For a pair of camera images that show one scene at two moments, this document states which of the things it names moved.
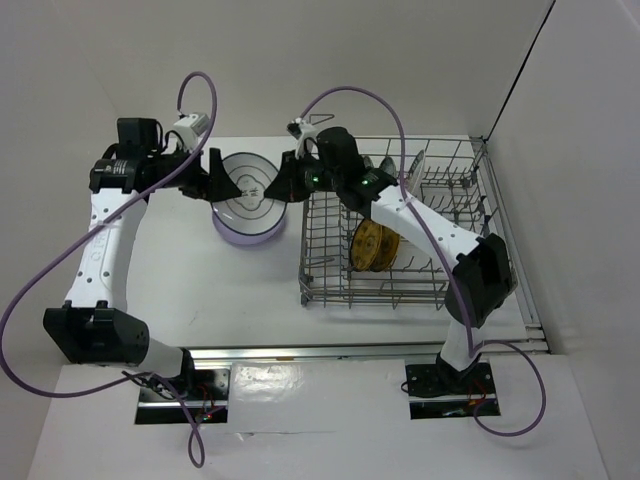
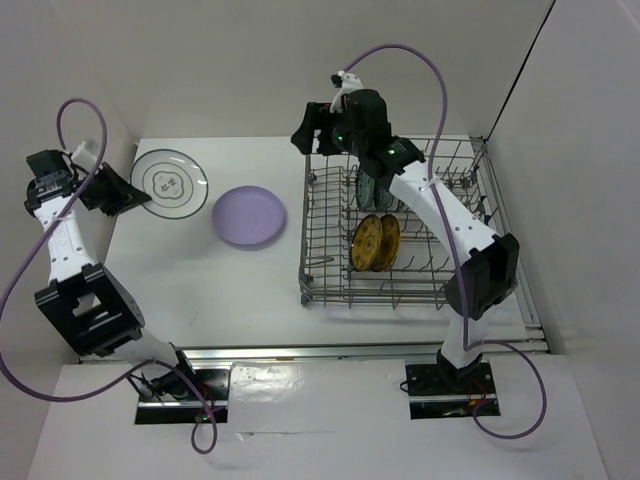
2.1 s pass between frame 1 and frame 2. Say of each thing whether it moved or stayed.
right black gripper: moved
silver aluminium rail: stayed
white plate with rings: moved
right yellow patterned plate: stayed
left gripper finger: moved
